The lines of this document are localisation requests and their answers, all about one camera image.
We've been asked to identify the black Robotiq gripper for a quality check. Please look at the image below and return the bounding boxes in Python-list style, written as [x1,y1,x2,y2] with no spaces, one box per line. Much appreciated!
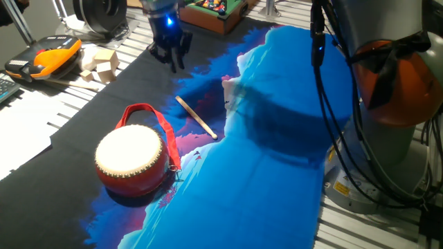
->
[148,13,194,73]

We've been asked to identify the light wooden drumstick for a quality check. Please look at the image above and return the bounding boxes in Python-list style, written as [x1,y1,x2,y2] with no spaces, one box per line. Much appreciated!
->
[174,95,219,140]
[44,77,100,92]

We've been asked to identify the person's forearm black sleeve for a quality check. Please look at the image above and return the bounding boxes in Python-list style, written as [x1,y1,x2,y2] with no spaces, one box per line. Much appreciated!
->
[0,0,30,28]

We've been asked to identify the miniature pool table toy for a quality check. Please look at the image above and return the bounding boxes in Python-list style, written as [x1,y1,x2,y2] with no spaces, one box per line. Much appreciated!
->
[178,0,249,36]

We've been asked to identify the large wooden cube block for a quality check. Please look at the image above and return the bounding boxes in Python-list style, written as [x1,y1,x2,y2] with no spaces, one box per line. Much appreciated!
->
[93,48,120,70]

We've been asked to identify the medium wooden block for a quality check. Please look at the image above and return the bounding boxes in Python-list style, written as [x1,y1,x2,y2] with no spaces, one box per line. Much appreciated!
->
[96,61,118,84]

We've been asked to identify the black round reel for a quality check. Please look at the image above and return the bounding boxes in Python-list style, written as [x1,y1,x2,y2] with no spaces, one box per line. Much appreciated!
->
[71,0,129,35]

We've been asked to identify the white rounded object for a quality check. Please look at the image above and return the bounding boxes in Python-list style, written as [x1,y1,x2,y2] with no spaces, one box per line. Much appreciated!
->
[78,45,101,73]

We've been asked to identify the small wooden block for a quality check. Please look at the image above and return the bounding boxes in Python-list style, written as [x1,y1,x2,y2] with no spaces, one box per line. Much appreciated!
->
[79,69,95,83]

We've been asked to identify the orange black teach pendant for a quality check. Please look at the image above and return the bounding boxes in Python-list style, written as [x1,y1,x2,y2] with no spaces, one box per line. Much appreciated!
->
[4,35,84,83]

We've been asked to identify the aluminium profile pole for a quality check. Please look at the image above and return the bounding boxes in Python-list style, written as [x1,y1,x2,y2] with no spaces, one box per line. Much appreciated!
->
[0,0,37,46]

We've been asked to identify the blue black printed cloth mat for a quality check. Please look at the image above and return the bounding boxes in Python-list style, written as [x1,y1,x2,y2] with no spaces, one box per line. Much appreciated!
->
[0,17,354,249]

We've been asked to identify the dark keyboard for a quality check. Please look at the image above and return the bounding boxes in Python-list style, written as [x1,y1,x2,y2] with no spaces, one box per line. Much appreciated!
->
[0,77,21,104]

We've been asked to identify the black ribbon tie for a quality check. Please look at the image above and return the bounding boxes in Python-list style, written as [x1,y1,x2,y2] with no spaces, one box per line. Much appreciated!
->
[347,30,432,111]

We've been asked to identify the grey metal base plate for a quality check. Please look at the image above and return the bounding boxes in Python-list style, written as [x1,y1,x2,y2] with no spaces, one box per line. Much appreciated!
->
[64,15,141,49]

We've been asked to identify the silver metal bracket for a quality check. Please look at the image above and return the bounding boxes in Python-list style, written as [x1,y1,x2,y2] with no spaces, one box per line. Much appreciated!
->
[257,0,282,18]

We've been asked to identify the red drum with red strap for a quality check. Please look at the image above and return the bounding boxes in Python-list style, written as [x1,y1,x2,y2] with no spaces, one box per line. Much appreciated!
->
[94,102,183,199]

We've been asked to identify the thick black cable with plug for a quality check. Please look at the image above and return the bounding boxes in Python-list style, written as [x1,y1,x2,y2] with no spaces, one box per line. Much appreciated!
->
[310,0,428,210]

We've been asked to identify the thin black cable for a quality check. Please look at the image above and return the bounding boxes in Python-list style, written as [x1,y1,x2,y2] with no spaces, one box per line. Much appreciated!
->
[325,13,426,205]

